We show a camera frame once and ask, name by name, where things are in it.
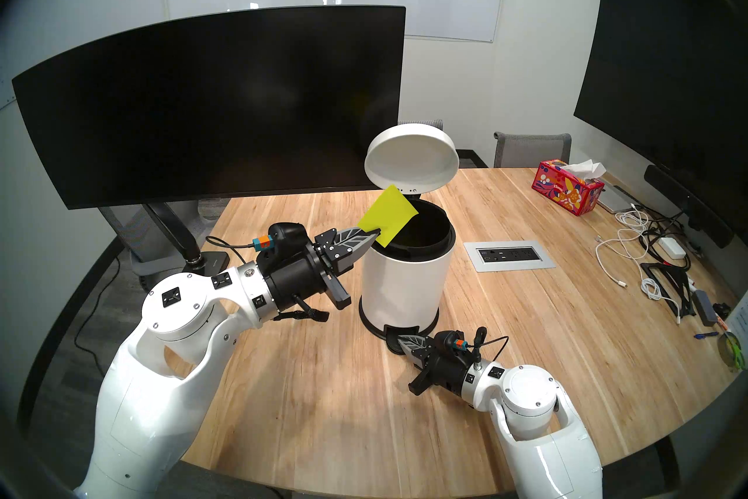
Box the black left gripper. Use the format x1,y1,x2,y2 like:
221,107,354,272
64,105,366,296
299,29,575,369
263,227,381,314

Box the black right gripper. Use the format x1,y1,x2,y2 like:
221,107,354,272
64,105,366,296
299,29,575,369
397,335,475,397

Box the yellow sticky note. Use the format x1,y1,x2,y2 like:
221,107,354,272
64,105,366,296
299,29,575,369
358,184,419,248

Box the white pedal trash can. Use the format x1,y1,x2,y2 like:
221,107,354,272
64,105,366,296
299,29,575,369
358,122,459,355

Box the black curved desk monitor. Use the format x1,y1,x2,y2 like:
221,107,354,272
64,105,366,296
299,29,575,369
12,6,407,210

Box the silver table power outlet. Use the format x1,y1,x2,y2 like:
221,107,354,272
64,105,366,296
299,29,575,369
464,240,556,273

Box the red floral tissue box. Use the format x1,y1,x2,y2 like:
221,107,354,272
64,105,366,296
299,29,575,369
532,159,607,217

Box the silver laptop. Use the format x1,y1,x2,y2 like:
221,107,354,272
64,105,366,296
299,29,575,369
596,179,638,214

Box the black triangular stand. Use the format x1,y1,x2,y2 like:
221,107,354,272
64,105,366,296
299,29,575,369
640,262,696,317

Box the grey power brick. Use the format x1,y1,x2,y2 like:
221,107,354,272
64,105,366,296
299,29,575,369
692,289,718,327

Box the tape roll with green scissors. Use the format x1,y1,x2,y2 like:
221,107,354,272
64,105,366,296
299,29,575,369
718,331,746,371

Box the white printed paper sign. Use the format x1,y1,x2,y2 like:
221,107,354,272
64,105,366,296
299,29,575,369
725,290,748,352

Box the black cable orange connector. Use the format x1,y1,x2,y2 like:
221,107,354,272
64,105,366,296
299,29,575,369
206,235,274,269
453,327,509,373

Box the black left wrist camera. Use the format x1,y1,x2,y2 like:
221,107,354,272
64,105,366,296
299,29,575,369
266,222,311,256

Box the long white charging cable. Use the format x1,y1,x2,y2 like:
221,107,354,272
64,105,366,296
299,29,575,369
595,208,650,289

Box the coiled white cable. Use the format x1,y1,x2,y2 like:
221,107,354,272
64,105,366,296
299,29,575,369
640,277,683,325

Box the black tangled cables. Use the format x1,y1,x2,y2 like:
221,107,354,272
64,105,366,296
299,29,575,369
640,206,693,270

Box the black floor cable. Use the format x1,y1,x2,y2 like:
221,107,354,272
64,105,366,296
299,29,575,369
73,255,126,373

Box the large black wall television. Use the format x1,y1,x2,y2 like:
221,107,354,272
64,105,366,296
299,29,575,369
574,0,748,247

